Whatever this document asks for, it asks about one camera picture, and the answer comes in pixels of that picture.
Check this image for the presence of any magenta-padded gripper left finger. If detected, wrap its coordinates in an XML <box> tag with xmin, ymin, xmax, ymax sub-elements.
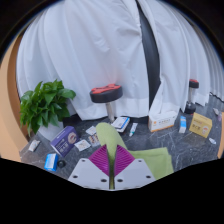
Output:
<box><xmin>68</xmin><ymin>144</ymin><xmax>113</xmax><ymax>191</ymax></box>

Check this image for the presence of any white curtain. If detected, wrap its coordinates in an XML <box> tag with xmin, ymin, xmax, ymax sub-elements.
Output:
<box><xmin>138</xmin><ymin>0</ymin><xmax>218</xmax><ymax>116</ymax></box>
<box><xmin>15</xmin><ymin>0</ymin><xmax>151</xmax><ymax>122</ymax></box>

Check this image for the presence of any white paper packet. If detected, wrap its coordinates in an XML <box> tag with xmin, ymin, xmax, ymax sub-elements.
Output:
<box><xmin>85</xmin><ymin>125</ymin><xmax>98</xmax><ymax>136</ymax></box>

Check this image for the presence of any green towel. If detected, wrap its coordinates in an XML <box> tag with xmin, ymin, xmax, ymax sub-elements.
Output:
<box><xmin>95</xmin><ymin>122</ymin><xmax>175</xmax><ymax>191</ymax></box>

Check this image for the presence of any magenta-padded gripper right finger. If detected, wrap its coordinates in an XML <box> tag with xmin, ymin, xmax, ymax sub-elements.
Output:
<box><xmin>111</xmin><ymin>144</ymin><xmax>157</xmax><ymax>191</ymax></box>

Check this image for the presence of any white ointment tube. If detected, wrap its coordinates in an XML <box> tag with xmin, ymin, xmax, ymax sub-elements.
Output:
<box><xmin>128</xmin><ymin>122</ymin><xmax>139</xmax><ymax>137</ymax></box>

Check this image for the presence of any small pinkish bottle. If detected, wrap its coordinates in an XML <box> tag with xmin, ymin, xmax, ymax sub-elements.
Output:
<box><xmin>213</xmin><ymin>107</ymin><xmax>223</xmax><ymax>122</ymax></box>

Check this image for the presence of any white sachet with orange print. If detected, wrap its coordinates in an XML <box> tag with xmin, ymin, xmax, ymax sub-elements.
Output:
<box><xmin>73</xmin><ymin>139</ymin><xmax>92</xmax><ymax>152</ymax></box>

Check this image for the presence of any black stool with red seat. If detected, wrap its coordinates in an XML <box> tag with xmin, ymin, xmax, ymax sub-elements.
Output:
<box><xmin>89</xmin><ymin>83</ymin><xmax>124</xmax><ymax>124</ymax></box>
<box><xmin>184</xmin><ymin>78</ymin><xmax>200</xmax><ymax>115</ymax></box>

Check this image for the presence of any yellow cardboard box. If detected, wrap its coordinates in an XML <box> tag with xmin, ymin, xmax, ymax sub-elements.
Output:
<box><xmin>188</xmin><ymin>112</ymin><xmax>213</xmax><ymax>139</ymax></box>

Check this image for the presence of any small white and blue box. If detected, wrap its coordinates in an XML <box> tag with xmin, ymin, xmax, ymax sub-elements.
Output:
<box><xmin>178</xmin><ymin>115</ymin><xmax>188</xmax><ymax>134</ymax></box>

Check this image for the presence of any white flat packet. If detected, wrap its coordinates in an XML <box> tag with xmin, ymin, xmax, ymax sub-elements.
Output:
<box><xmin>28</xmin><ymin>139</ymin><xmax>42</xmax><ymax>153</ymax></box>

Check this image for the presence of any white and orange tissue box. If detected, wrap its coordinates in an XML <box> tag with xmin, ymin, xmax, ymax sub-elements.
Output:
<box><xmin>147</xmin><ymin>110</ymin><xmax>178</xmax><ymax>133</ymax></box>

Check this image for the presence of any orange wooden counter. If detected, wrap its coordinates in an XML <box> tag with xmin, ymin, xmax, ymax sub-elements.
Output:
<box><xmin>216</xmin><ymin>131</ymin><xmax>224</xmax><ymax>159</ymax></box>

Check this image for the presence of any colourful blister pack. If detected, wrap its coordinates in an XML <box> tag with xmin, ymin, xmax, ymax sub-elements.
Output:
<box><xmin>88</xmin><ymin>133</ymin><xmax>101</xmax><ymax>148</ymax></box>

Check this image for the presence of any purple cardboard box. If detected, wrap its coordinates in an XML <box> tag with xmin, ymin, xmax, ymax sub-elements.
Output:
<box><xmin>49</xmin><ymin>125</ymin><xmax>80</xmax><ymax>158</ymax></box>

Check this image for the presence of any green potted plant, white pot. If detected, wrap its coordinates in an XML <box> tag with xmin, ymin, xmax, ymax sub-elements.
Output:
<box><xmin>19</xmin><ymin>79</ymin><xmax>77</xmax><ymax>141</ymax></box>

